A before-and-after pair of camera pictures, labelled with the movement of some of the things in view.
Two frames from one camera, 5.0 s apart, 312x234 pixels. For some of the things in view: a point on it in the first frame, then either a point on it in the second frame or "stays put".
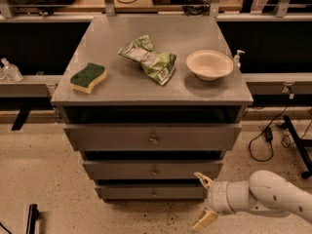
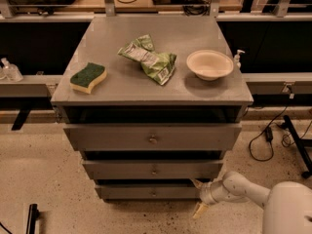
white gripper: [218, 197] to [206, 194]
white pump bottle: [237, 57] stays put
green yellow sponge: [86, 78] stays put
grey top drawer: [153, 136] stays put
